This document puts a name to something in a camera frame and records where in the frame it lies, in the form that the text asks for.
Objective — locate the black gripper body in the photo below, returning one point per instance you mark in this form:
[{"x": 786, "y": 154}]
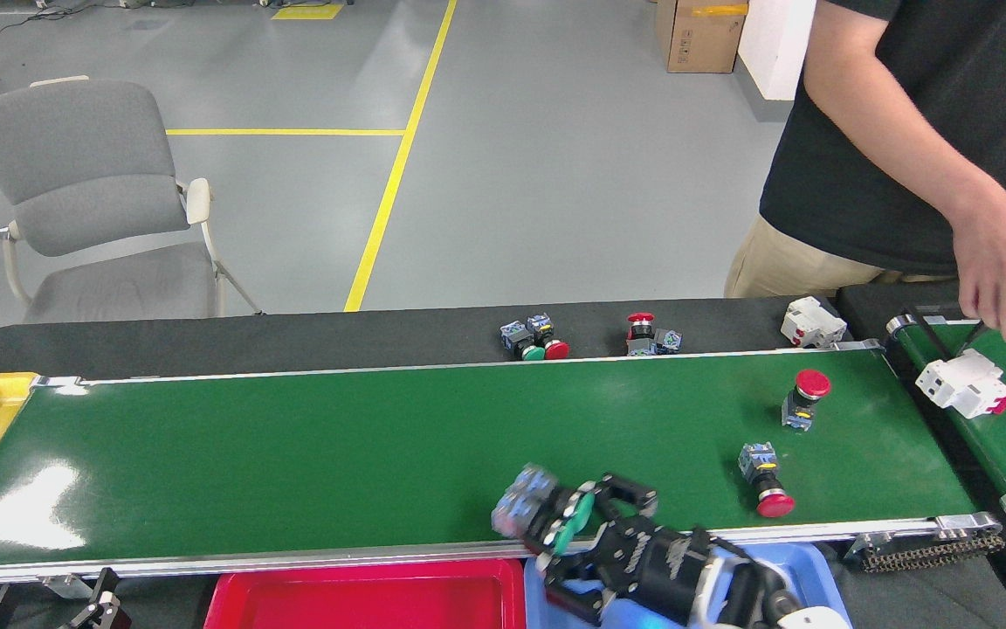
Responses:
[{"x": 669, "y": 568}]

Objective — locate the white circuit breaker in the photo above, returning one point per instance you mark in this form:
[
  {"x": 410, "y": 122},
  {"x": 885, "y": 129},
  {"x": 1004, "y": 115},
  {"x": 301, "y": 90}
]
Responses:
[
  {"x": 813, "y": 321},
  {"x": 961, "y": 384}
]

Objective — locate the person's right forearm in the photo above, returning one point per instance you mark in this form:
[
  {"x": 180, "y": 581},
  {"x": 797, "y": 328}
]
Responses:
[{"x": 896, "y": 140}]

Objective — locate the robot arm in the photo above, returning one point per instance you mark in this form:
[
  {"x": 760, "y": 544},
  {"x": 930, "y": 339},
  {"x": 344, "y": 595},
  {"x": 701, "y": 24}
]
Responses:
[{"x": 726, "y": 568}]

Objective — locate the long green conveyor belt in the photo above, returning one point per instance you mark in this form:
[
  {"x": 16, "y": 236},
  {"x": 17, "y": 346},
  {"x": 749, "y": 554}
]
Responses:
[{"x": 293, "y": 463}]

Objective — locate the person's right hand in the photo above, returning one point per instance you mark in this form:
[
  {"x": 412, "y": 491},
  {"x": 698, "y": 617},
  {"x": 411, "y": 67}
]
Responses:
[{"x": 1005, "y": 262}]

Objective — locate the blue plastic bin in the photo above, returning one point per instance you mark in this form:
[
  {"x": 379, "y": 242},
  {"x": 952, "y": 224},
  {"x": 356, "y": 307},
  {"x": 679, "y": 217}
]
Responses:
[{"x": 809, "y": 568}]

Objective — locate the red plastic bin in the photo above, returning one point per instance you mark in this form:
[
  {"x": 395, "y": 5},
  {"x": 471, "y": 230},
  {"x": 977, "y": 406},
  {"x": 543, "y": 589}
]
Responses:
[{"x": 363, "y": 603}]

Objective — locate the grey office chair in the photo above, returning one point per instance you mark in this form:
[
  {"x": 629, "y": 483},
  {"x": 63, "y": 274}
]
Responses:
[{"x": 75, "y": 148}]

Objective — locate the cardboard box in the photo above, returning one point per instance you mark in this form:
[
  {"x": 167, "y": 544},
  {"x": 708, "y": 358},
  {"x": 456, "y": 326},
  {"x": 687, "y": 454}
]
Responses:
[{"x": 704, "y": 39}]

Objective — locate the person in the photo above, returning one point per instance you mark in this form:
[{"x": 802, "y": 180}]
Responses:
[{"x": 992, "y": 52}]

